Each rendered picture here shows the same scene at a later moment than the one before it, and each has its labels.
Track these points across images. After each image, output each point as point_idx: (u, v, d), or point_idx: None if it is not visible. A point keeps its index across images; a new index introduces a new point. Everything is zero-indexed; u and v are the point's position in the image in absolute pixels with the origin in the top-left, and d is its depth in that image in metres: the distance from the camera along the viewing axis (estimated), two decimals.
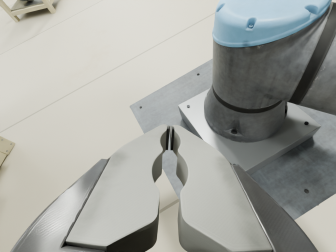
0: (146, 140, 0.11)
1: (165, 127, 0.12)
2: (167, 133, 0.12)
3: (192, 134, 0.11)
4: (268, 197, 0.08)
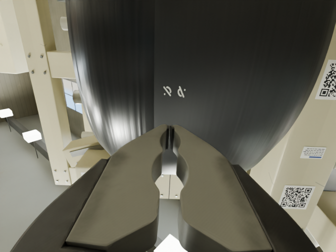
0: (146, 140, 0.11)
1: (165, 127, 0.12)
2: (167, 133, 0.12)
3: (192, 134, 0.11)
4: (268, 197, 0.08)
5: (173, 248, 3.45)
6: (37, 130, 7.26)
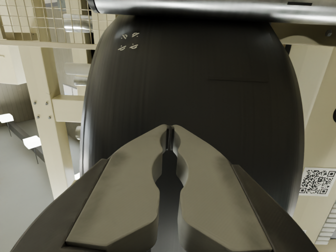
0: (146, 140, 0.11)
1: (165, 127, 0.12)
2: (167, 133, 0.12)
3: (192, 134, 0.11)
4: (268, 197, 0.08)
5: None
6: (37, 136, 7.30)
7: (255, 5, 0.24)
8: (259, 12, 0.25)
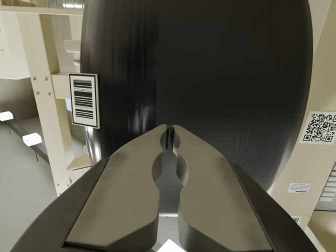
0: (146, 140, 0.11)
1: (165, 127, 0.12)
2: (167, 133, 0.12)
3: (192, 134, 0.11)
4: (268, 197, 0.08)
5: None
6: (37, 134, 7.29)
7: None
8: None
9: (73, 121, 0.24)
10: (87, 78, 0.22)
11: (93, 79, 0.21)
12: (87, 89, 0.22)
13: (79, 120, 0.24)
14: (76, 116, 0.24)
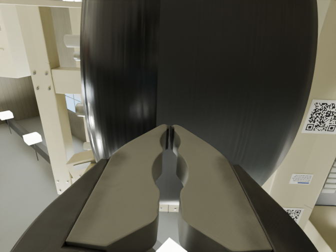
0: (146, 140, 0.11)
1: (165, 127, 0.12)
2: (167, 133, 0.12)
3: (192, 134, 0.11)
4: (268, 197, 0.08)
5: (173, 251, 3.48)
6: (37, 133, 7.29)
7: None
8: None
9: None
10: None
11: None
12: None
13: None
14: None
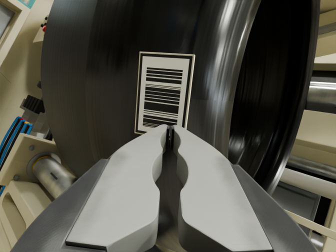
0: (146, 140, 0.11)
1: (165, 127, 0.12)
2: (167, 133, 0.12)
3: (192, 134, 0.11)
4: (268, 197, 0.08)
5: None
6: None
7: (68, 186, 0.31)
8: (71, 182, 0.32)
9: (189, 59, 0.13)
10: (148, 129, 0.15)
11: (138, 126, 0.15)
12: (150, 114, 0.15)
13: (175, 63, 0.14)
14: (180, 70, 0.14)
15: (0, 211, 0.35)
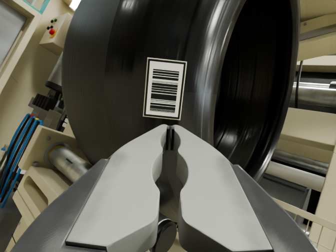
0: (146, 140, 0.11)
1: (165, 127, 0.12)
2: (167, 133, 0.12)
3: (192, 134, 0.11)
4: (268, 197, 0.08)
5: None
6: None
7: (83, 168, 0.37)
8: (85, 165, 0.38)
9: (183, 64, 0.20)
10: (154, 112, 0.21)
11: (146, 111, 0.21)
12: (155, 102, 0.21)
13: (174, 67, 0.20)
14: (177, 71, 0.20)
15: (22, 192, 0.41)
